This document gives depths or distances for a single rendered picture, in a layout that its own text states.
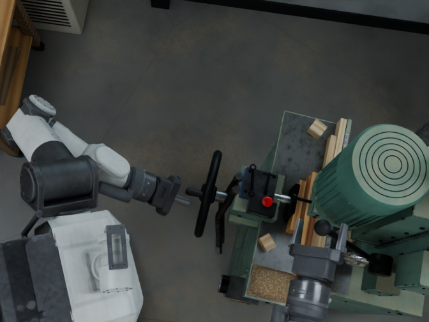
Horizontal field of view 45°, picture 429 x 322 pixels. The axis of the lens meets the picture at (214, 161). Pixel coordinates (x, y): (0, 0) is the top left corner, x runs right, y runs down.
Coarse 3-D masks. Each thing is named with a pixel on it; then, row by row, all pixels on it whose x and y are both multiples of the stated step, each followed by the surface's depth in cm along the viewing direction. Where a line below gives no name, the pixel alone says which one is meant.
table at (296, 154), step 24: (288, 120) 169; (312, 120) 169; (288, 144) 167; (312, 144) 167; (240, 168) 167; (288, 168) 165; (312, 168) 165; (288, 192) 163; (288, 240) 159; (264, 264) 156; (288, 264) 157
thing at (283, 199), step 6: (294, 186) 154; (294, 192) 153; (276, 198) 156; (282, 198) 156; (288, 198) 156; (288, 204) 158; (294, 204) 152; (288, 210) 155; (294, 210) 152; (288, 216) 157
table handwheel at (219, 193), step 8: (216, 152) 165; (216, 160) 161; (216, 168) 159; (208, 176) 158; (216, 176) 158; (208, 184) 156; (208, 192) 156; (216, 192) 169; (224, 192) 169; (200, 200) 169; (208, 200) 156; (216, 200) 169; (224, 200) 168; (200, 208) 157; (208, 208) 157; (200, 216) 157; (200, 224) 159; (200, 232) 162
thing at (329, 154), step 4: (332, 136) 164; (336, 136) 164; (328, 140) 166; (332, 140) 164; (328, 144) 164; (332, 144) 163; (328, 148) 163; (332, 148) 163; (328, 152) 163; (332, 152) 163; (324, 156) 166; (328, 156) 162; (332, 156) 162; (324, 160) 164; (328, 160) 162; (324, 164) 163; (316, 220) 157; (312, 236) 155; (316, 236) 155; (312, 240) 155; (316, 240) 155; (312, 244) 155; (316, 244) 155
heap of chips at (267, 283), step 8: (256, 264) 156; (256, 272) 154; (264, 272) 153; (272, 272) 153; (280, 272) 154; (288, 272) 156; (256, 280) 153; (264, 280) 152; (272, 280) 152; (280, 280) 152; (288, 280) 153; (248, 288) 154; (256, 288) 152; (264, 288) 151; (272, 288) 151; (280, 288) 151; (288, 288) 152; (264, 296) 153; (272, 296) 152; (280, 296) 152
